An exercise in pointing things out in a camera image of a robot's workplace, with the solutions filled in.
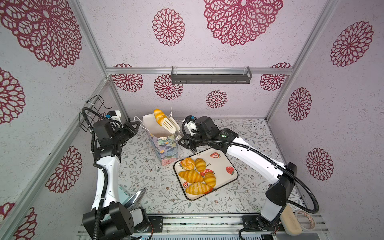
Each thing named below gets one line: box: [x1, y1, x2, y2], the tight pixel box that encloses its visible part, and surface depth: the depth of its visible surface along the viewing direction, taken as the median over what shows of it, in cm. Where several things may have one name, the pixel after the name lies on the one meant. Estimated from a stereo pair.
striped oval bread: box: [204, 172, 216, 188], surface depth 87 cm
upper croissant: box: [178, 169, 204, 184], surface depth 88 cm
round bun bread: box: [181, 157, 196, 171], surface depth 92 cm
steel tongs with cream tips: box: [162, 116, 183, 140], surface depth 75 cm
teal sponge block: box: [119, 187, 130, 205], surface depth 81 cm
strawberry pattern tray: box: [173, 154, 200, 201], surface depth 87 cm
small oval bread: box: [195, 158, 207, 172], surface depth 94 cm
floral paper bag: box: [142, 113, 179, 166], surface depth 84 cm
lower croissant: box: [185, 182, 212, 195], surface depth 83 cm
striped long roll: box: [153, 109, 167, 126], surface depth 76 cm
